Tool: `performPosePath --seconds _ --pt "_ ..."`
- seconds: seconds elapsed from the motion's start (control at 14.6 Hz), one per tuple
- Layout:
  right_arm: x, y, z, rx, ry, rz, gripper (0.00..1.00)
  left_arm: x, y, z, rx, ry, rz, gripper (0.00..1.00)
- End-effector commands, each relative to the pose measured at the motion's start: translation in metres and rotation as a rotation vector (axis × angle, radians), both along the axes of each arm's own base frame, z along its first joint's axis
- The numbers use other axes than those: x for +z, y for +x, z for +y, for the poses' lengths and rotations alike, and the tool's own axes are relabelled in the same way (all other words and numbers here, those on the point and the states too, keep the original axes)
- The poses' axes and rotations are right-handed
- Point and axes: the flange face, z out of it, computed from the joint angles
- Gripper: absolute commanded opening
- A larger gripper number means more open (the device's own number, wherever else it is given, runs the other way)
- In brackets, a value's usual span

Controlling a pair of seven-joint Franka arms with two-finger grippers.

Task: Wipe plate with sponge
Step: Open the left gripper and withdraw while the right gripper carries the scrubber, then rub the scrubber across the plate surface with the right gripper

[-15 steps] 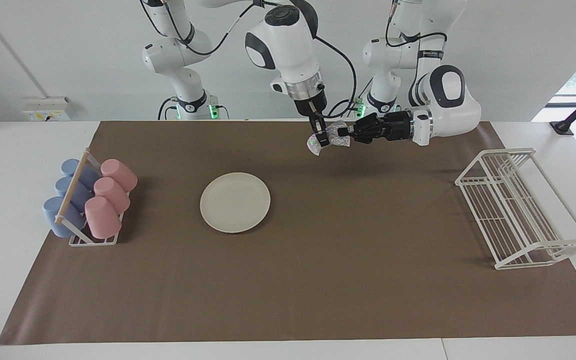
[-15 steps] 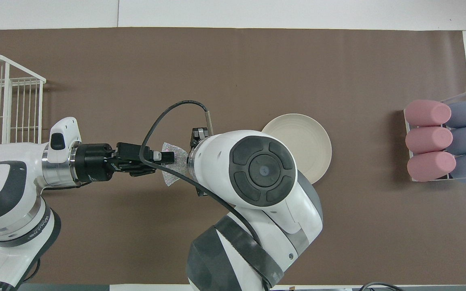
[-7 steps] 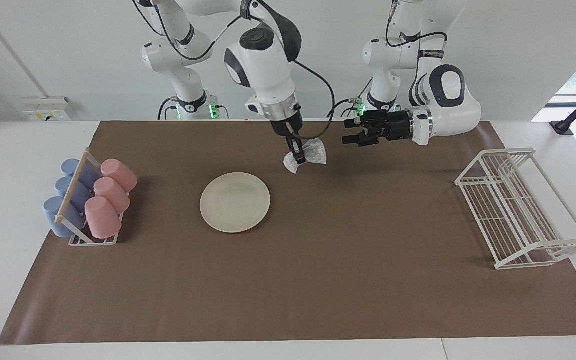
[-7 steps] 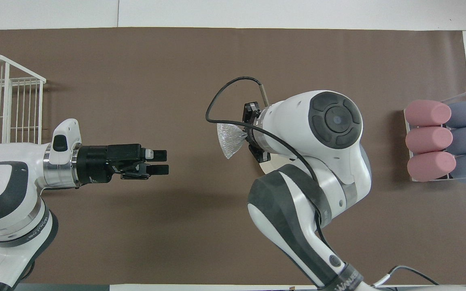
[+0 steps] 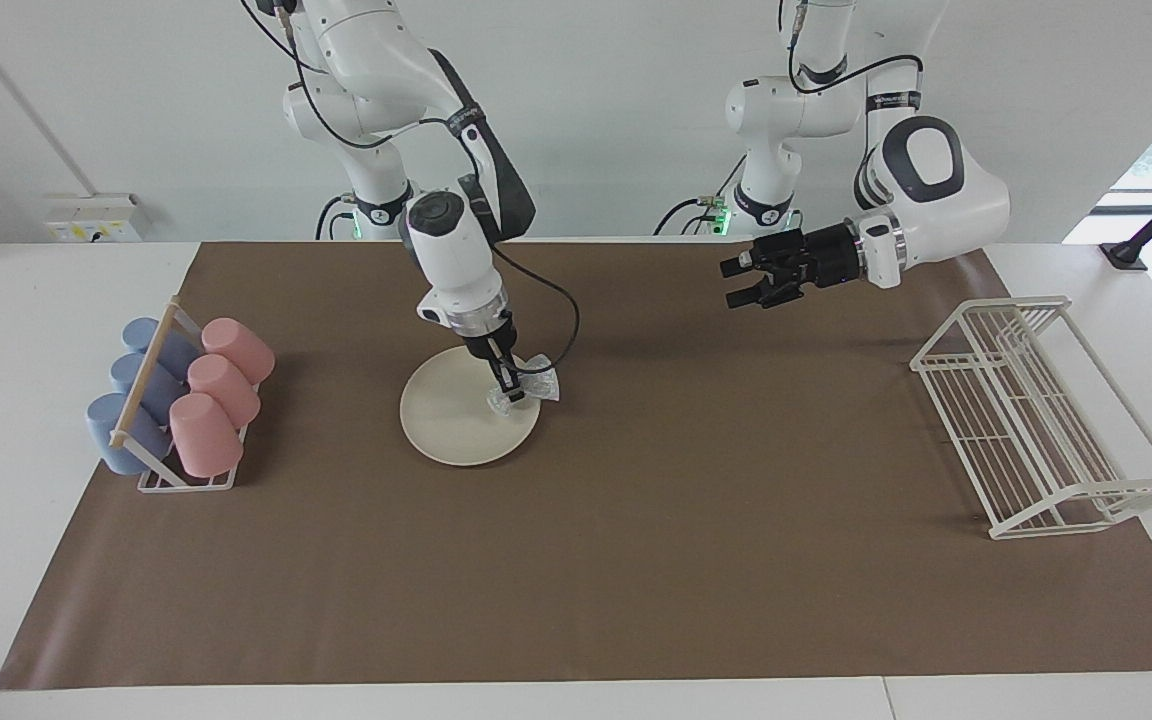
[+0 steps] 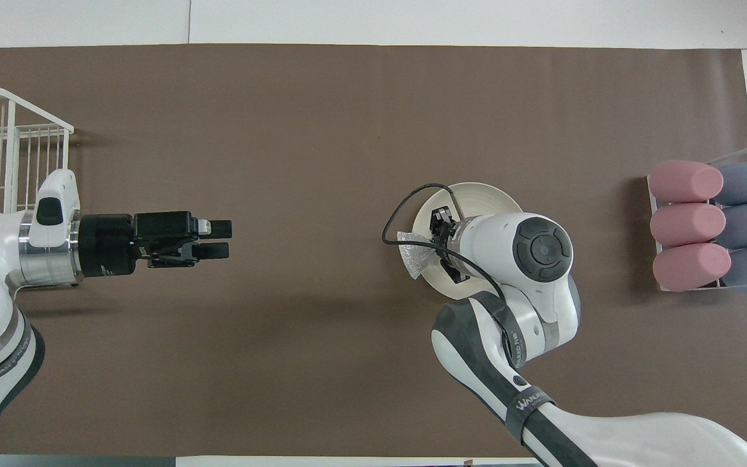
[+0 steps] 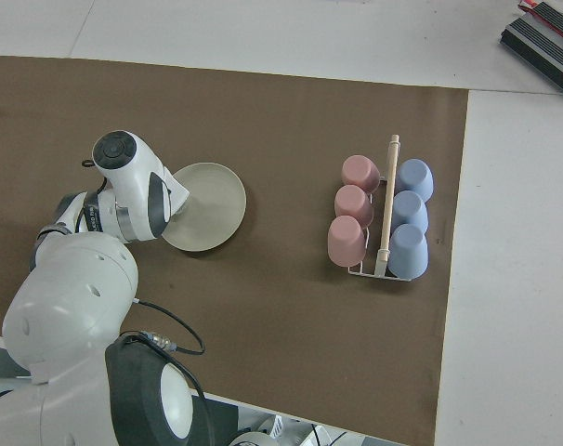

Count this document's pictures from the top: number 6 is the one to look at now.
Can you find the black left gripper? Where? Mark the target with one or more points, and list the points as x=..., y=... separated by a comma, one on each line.
x=107, y=246

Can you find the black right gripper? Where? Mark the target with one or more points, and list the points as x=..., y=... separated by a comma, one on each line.
x=451, y=240

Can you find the silver mesh sponge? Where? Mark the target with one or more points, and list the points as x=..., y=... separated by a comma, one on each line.
x=415, y=256

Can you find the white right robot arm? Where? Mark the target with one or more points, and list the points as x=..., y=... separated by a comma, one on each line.
x=542, y=250

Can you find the cream round plate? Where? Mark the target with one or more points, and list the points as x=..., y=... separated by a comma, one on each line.
x=477, y=198

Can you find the brown table mat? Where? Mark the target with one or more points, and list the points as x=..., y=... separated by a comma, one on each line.
x=250, y=130

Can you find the pink cup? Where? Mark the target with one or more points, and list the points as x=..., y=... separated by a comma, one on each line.
x=686, y=225
x=690, y=267
x=685, y=181

